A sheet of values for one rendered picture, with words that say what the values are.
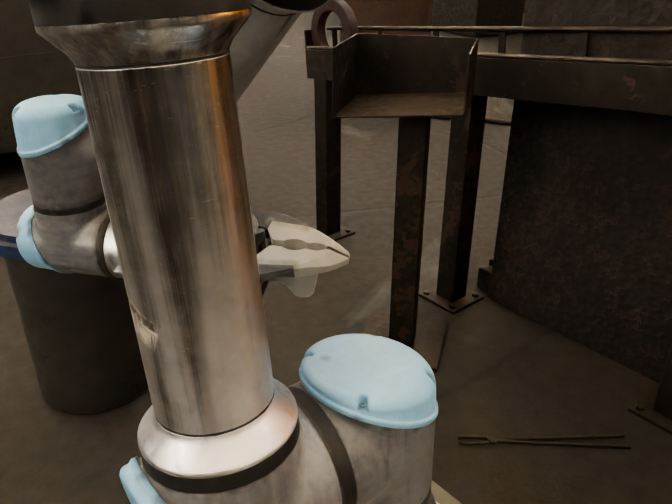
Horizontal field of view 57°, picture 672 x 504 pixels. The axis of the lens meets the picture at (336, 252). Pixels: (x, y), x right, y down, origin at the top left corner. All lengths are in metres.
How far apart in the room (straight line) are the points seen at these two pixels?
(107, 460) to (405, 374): 0.91
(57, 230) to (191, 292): 0.35
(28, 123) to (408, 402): 0.44
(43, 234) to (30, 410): 0.84
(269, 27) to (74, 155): 0.27
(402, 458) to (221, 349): 0.20
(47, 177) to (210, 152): 0.36
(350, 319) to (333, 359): 1.13
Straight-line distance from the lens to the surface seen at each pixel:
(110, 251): 0.69
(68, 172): 0.69
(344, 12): 1.88
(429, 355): 1.54
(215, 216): 0.37
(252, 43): 0.52
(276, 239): 0.64
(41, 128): 0.68
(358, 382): 0.51
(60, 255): 0.73
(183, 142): 0.35
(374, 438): 0.51
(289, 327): 1.64
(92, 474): 1.34
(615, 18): 1.46
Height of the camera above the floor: 0.91
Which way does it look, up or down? 27 degrees down
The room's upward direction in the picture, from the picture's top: straight up
